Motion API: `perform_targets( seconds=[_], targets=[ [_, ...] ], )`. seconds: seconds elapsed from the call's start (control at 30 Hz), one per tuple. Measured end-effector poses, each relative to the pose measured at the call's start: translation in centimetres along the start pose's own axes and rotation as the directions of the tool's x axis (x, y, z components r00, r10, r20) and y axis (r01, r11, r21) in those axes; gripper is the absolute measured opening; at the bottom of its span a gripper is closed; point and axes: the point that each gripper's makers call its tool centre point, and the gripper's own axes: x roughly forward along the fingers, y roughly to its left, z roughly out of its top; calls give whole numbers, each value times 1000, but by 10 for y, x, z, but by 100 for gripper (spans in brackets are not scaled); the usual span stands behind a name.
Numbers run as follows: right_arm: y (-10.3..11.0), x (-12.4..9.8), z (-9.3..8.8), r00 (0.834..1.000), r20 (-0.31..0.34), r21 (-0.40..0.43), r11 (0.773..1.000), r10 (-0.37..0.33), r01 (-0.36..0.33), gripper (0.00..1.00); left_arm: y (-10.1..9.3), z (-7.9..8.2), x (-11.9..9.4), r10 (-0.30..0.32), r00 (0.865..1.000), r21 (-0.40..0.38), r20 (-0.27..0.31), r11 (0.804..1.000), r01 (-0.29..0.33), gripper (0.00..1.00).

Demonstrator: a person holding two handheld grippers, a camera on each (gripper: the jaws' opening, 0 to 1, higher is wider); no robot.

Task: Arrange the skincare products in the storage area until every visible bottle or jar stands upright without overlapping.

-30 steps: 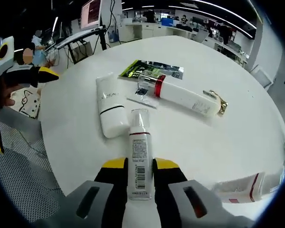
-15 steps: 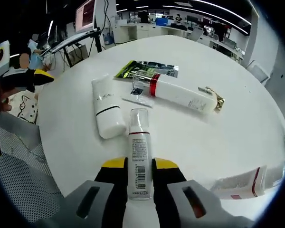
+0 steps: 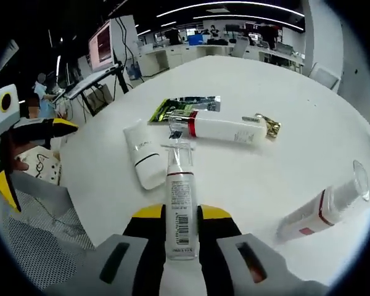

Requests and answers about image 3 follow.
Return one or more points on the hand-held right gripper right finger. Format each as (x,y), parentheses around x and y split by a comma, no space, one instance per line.
(234,268)

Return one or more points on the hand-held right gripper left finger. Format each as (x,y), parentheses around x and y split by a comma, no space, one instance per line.
(117,268)

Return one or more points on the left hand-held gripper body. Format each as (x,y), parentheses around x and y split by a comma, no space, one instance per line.
(1,108)

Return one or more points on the small white skincare bottle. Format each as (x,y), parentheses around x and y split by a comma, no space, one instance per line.
(182,197)
(320,212)

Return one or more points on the white skincare tube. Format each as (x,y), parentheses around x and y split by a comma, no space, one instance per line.
(143,154)

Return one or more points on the white skincare bottle red collar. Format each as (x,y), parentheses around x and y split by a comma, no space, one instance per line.
(228,129)

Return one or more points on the green black skincare sachet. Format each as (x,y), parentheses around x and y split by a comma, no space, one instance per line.
(185,106)

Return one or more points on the gold skincare sachet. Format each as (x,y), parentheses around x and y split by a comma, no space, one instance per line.
(271,126)

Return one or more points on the person's left hand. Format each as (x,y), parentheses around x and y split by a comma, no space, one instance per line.
(21,158)

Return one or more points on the grey mesh office chair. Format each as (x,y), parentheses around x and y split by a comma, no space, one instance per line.
(43,228)

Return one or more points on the white monitor stand table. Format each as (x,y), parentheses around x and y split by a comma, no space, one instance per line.
(89,80)

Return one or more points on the blue water jug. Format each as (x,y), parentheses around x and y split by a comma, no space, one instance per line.
(134,72)

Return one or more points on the white office desk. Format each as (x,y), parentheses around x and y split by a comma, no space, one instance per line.
(172,55)

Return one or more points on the blue box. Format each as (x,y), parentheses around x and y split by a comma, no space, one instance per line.
(195,40)

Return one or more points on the white office chair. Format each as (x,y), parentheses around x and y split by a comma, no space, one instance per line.
(323,77)

